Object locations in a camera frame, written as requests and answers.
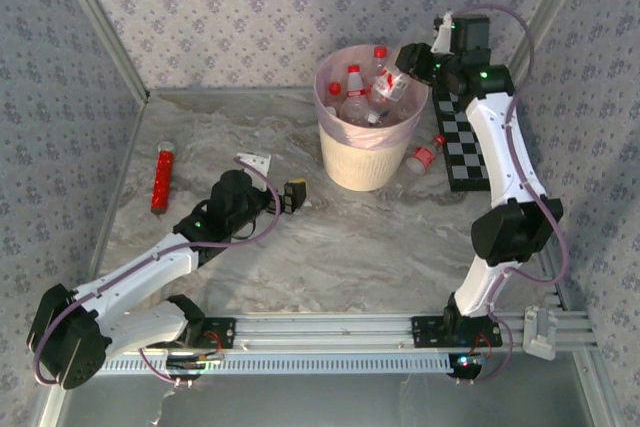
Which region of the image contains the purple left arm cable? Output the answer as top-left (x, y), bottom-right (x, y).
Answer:
top-left (32, 155), bottom-right (281, 388)

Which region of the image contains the white slotted cable duct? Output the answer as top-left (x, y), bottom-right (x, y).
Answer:
top-left (99, 350), bottom-right (454, 376)

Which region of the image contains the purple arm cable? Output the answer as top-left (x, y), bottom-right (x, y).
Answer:
top-left (447, 4), bottom-right (571, 388)
top-left (32, 155), bottom-right (281, 388)

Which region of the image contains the cream ribbed waste bin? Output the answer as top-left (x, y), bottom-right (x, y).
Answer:
top-left (313, 45), bottom-right (430, 192)

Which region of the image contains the black and grey checkerboard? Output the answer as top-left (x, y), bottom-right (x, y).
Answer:
top-left (430, 89), bottom-right (496, 193)

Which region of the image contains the white-capped red-label plastic bottle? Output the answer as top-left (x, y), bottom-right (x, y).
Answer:
top-left (368, 64), bottom-right (414, 127)

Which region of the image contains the black controller board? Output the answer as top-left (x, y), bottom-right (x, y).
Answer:
top-left (167, 352), bottom-right (224, 382)
top-left (447, 352), bottom-right (485, 382)

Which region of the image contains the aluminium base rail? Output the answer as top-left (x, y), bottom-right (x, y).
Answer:
top-left (199, 286), bottom-right (599, 351)

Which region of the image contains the aluminium corner post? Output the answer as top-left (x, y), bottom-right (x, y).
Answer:
top-left (517, 0), bottom-right (596, 84)
top-left (48, 0), bottom-right (152, 104)

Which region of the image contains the red glitter tube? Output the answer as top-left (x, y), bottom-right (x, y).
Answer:
top-left (150, 140), bottom-right (177, 213)

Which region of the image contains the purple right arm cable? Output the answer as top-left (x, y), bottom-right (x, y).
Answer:
top-left (447, 4), bottom-right (571, 388)

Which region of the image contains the white plastic bracket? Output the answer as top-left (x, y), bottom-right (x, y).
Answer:
top-left (522, 305), bottom-right (559, 361)

